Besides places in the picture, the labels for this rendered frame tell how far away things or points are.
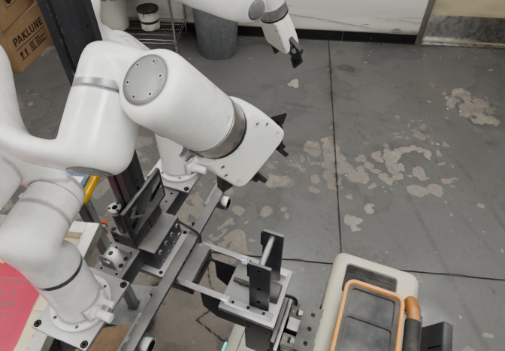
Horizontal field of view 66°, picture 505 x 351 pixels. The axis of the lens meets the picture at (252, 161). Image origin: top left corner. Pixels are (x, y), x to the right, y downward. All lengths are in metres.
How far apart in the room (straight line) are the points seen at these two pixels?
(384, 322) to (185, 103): 0.84
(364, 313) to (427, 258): 1.44
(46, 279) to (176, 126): 0.48
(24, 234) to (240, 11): 0.58
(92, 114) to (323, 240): 2.06
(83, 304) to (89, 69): 0.57
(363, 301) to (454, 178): 1.98
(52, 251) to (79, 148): 0.36
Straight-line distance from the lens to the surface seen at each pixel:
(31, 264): 0.73
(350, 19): 4.12
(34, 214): 0.72
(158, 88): 0.35
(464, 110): 3.60
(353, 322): 1.05
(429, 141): 3.17
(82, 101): 0.41
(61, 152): 0.40
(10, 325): 1.24
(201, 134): 0.39
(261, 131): 0.48
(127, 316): 2.20
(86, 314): 0.90
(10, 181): 0.72
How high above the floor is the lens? 1.95
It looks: 46 degrees down
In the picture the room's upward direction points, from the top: straight up
